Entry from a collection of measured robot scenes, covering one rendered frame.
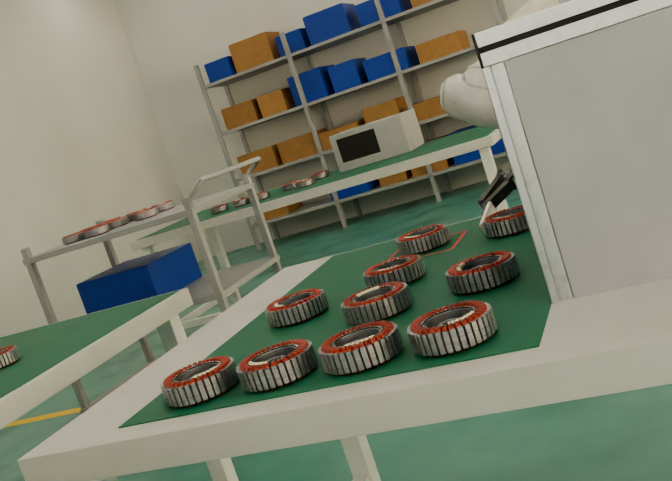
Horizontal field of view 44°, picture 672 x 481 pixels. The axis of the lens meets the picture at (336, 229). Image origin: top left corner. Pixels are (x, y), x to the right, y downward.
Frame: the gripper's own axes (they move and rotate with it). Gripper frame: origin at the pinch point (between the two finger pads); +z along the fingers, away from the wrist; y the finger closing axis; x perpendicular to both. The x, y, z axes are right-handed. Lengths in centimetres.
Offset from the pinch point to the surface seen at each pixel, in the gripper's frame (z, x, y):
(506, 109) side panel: 28, 43, -30
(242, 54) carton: -463, -128, 505
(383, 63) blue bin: -474, -197, 376
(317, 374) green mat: 59, 31, -3
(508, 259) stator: 29.3, 18.0, -17.4
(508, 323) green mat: 48, 25, -26
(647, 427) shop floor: -15, -97, 14
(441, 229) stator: 1.6, 2.2, 15.0
